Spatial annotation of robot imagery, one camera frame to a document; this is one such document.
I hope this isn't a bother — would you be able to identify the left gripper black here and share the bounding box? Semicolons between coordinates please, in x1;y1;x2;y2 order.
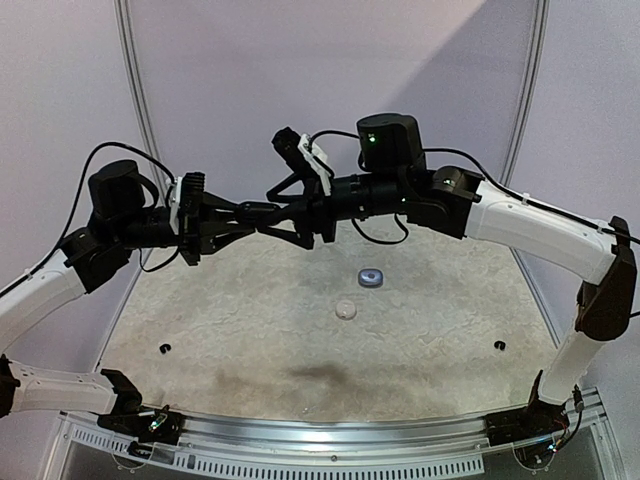
113;191;256;266

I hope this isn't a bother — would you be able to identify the black earbud case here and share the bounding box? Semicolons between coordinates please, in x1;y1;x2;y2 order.
236;201;281;223

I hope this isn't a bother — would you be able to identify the purple earbud charging case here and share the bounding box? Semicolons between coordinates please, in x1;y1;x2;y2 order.
357;268;384;288

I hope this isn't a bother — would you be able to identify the pink earbud charging case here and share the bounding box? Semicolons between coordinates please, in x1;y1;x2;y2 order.
335;299;357;320

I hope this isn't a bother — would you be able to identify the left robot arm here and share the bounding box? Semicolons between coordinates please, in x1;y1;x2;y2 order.
1;159;256;434

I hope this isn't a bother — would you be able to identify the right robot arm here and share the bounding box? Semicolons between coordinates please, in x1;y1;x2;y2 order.
257;113;638;436

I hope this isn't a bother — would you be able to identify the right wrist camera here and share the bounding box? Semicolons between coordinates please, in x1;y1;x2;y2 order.
271;127;335;197

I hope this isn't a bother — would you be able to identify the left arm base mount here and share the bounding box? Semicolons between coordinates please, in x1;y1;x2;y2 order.
97;369;186;446

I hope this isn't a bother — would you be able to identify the aluminium front rail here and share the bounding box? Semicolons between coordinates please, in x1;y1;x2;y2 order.
44;390;624;479

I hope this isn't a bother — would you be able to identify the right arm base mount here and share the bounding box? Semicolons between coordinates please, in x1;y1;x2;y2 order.
483;370;584;448

